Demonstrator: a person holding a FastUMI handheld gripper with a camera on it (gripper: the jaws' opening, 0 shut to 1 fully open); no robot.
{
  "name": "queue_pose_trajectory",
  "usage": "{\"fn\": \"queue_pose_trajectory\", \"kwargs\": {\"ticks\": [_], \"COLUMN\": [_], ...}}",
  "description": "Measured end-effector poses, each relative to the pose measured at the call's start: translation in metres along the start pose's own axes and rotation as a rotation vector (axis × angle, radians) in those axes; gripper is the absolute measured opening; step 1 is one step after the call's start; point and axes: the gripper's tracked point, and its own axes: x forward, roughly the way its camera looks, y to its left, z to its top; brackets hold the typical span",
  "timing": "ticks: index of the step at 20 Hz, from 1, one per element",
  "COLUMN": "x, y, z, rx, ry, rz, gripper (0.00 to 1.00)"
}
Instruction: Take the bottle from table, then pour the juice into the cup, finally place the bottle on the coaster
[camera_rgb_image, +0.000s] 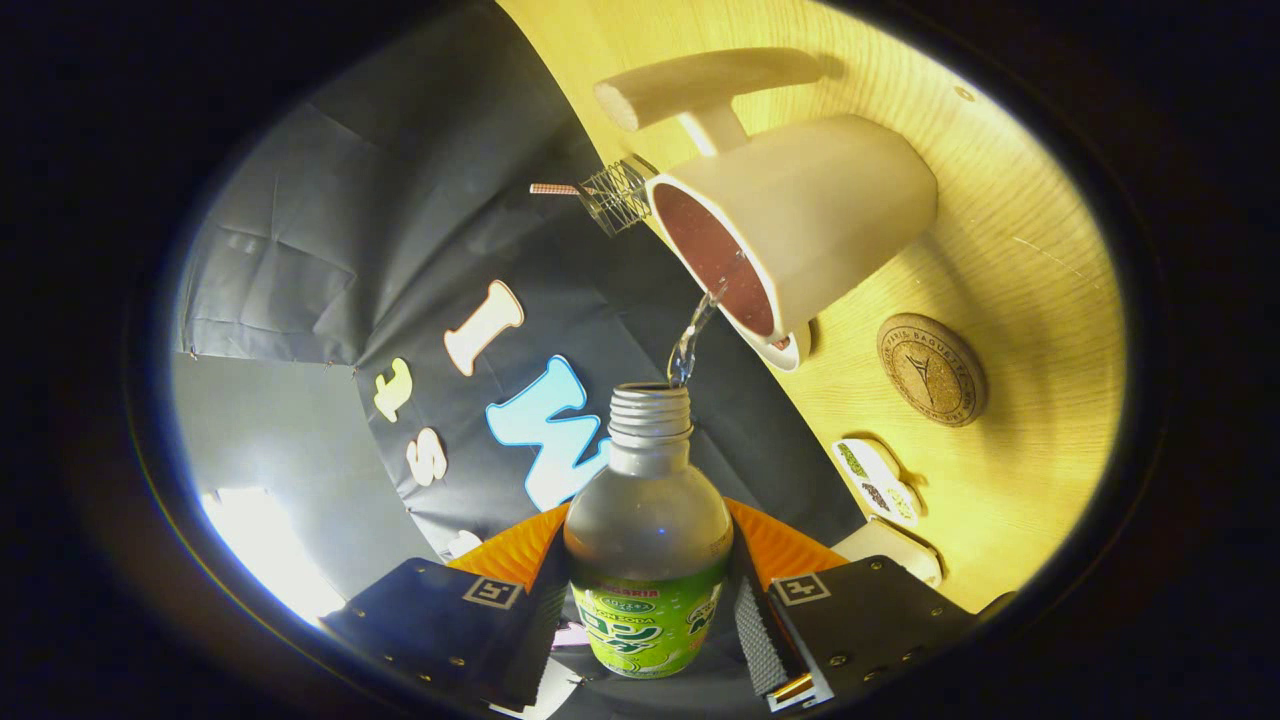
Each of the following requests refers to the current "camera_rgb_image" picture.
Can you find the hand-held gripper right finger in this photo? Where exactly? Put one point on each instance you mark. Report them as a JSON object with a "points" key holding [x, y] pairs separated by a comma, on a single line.
{"points": [[755, 630]]}

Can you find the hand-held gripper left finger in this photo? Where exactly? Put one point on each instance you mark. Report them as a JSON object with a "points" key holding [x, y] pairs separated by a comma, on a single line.
{"points": [[530, 640]]}

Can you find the silver green-label juice bottle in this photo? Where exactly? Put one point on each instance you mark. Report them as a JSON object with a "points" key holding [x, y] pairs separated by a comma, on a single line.
{"points": [[648, 520]]}

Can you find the clear juice stream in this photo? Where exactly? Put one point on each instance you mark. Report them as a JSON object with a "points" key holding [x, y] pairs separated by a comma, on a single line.
{"points": [[690, 340]]}

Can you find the round cork coaster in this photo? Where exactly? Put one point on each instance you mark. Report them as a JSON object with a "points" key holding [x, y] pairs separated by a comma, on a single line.
{"points": [[930, 370]]}

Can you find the white toaster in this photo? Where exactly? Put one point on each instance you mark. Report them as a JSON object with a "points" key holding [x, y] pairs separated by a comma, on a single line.
{"points": [[890, 545]]}

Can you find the white divided dish with beans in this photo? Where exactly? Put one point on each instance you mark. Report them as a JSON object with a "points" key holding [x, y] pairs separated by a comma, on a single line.
{"points": [[885, 470]]}

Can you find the white round plate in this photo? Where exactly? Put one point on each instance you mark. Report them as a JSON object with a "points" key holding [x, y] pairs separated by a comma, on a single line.
{"points": [[797, 352]]}

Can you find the black backdrop cloth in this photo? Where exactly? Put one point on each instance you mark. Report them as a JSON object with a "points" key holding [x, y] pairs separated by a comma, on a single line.
{"points": [[350, 250]]}

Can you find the wooden table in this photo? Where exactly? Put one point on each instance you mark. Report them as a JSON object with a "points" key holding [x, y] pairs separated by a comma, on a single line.
{"points": [[1030, 300]]}

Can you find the red striped straw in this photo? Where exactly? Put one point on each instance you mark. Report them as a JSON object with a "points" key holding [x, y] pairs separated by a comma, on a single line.
{"points": [[555, 189]]}

